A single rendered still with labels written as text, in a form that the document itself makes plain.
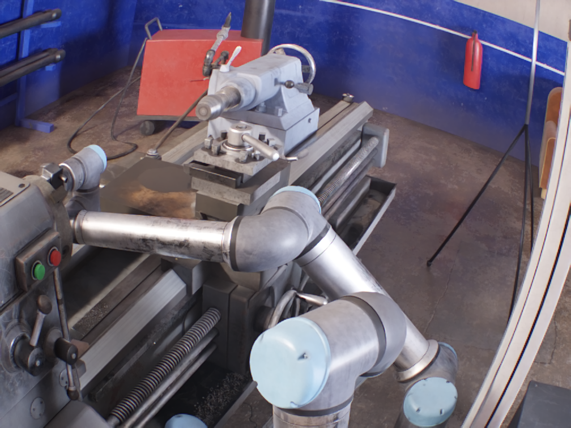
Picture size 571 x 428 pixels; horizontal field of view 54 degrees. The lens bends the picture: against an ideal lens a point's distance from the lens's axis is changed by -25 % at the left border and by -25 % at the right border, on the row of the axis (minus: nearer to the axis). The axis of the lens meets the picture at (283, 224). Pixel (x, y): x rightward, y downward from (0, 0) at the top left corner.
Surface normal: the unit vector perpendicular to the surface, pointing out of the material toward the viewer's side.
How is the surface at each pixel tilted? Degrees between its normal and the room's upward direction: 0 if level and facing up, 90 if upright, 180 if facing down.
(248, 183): 0
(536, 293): 90
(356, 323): 25
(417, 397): 5
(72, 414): 0
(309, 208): 44
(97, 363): 36
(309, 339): 17
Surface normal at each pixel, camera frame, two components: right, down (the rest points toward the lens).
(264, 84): 0.92, 0.20
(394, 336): 0.78, 0.07
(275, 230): 0.29, -0.38
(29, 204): 0.72, -0.43
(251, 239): 0.10, -0.17
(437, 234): 0.11, -0.87
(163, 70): -0.05, 0.47
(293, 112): 0.85, -0.18
